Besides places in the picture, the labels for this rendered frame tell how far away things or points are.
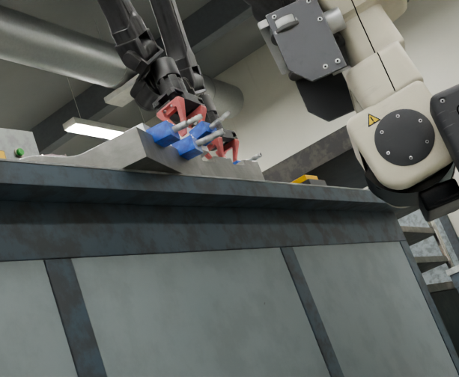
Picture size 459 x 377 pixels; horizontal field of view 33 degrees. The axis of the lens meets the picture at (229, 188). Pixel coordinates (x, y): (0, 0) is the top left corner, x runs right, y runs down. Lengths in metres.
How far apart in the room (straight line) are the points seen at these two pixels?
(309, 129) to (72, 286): 7.72
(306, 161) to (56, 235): 4.70
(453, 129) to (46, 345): 0.71
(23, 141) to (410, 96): 1.48
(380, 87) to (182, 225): 0.43
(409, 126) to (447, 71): 6.91
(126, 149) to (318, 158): 4.53
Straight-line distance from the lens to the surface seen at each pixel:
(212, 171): 1.56
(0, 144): 2.48
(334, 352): 1.61
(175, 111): 1.61
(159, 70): 1.68
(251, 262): 1.49
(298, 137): 8.80
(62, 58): 6.60
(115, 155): 1.24
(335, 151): 5.66
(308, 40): 1.44
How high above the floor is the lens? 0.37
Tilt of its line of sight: 16 degrees up
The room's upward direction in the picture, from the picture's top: 21 degrees counter-clockwise
